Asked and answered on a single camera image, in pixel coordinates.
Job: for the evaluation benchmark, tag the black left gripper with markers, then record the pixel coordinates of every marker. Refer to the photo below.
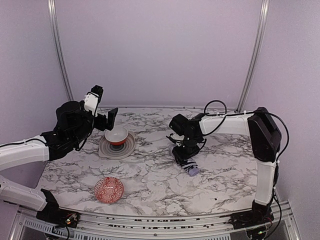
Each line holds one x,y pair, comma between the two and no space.
99,106

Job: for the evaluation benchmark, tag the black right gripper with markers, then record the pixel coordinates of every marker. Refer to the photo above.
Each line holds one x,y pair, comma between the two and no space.
185,156

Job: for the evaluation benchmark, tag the lilac folding umbrella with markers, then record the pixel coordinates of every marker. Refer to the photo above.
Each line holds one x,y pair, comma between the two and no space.
184,160

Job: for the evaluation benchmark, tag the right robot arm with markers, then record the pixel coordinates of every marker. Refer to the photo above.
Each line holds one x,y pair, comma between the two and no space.
265,138

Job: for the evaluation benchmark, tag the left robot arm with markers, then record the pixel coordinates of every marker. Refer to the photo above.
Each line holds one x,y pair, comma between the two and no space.
19,153

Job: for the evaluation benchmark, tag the patterned plate under bowl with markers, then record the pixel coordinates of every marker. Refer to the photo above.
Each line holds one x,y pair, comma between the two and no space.
117,152

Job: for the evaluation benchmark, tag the white bowl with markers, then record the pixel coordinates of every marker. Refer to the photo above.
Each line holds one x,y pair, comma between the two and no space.
117,136

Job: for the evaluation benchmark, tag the red patterned bowl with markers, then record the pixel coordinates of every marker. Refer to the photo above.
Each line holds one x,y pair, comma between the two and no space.
109,190

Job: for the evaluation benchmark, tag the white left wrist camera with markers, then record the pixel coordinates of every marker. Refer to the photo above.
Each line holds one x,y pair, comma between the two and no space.
92,100

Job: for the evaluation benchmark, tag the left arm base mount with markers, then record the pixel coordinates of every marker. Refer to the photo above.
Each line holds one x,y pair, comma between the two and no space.
52,213

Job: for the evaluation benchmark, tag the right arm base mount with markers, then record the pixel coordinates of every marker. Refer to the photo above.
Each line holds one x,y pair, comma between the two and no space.
246,219

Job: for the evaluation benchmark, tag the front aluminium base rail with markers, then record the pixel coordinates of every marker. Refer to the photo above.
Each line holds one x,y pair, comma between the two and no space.
281,225

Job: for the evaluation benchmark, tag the left aluminium frame post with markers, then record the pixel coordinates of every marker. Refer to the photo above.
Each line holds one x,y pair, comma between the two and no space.
53,18

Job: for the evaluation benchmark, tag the aluminium frame post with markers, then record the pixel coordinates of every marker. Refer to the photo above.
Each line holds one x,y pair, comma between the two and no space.
260,33
53,18

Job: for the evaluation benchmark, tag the right aluminium frame post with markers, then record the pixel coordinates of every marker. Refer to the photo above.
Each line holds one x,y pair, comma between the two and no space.
260,33

